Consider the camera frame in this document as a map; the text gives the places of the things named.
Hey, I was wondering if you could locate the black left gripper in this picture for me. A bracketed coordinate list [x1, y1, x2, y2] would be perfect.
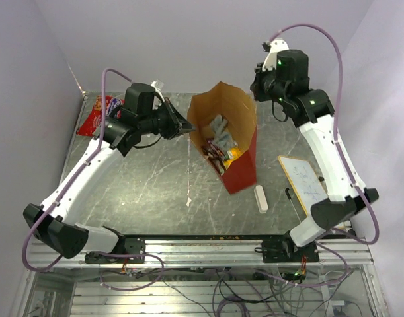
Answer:
[140, 97, 197, 140]

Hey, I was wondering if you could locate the red paper bag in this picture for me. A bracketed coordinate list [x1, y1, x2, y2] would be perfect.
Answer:
[187, 81, 257, 194]

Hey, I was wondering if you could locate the red cookie snack bag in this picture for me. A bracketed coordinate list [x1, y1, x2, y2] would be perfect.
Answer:
[76, 95, 124, 137]

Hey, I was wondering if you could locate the purple candy packet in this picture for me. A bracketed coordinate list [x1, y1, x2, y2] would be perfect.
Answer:
[202, 139, 226, 175]

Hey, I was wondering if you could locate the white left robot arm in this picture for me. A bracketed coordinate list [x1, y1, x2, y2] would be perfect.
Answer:
[23, 83, 196, 262]

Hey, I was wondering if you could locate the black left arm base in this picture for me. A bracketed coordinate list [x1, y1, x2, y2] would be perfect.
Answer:
[85, 236, 146, 264]

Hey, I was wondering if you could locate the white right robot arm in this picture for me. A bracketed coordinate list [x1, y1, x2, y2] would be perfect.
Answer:
[251, 48, 379, 262]

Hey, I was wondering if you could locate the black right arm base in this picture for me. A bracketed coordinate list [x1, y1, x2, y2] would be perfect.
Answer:
[254, 236, 319, 263]

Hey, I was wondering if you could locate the yellow snack packet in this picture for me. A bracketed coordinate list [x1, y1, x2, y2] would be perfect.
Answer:
[222, 147, 242, 170]

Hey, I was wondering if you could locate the white eraser block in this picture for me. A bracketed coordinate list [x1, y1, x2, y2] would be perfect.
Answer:
[254, 185, 268, 214]

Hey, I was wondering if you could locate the black marker pen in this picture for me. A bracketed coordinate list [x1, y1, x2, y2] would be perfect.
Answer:
[284, 187, 305, 222]

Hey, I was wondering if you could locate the small whiteboard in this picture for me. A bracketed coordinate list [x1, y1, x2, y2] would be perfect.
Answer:
[278, 155, 328, 215]

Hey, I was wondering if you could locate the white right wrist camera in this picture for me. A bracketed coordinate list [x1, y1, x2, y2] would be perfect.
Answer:
[262, 38, 289, 71]

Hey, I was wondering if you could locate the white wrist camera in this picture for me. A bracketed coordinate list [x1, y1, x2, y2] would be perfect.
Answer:
[150, 80, 165, 102]
[262, 38, 289, 71]

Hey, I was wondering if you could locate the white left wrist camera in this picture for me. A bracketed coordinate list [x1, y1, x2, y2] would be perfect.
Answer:
[150, 80, 165, 102]

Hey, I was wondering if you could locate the aluminium frame rail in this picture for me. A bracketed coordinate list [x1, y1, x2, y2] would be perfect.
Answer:
[28, 239, 374, 269]

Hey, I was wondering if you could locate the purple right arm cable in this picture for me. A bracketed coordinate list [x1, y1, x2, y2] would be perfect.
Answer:
[269, 23, 380, 245]

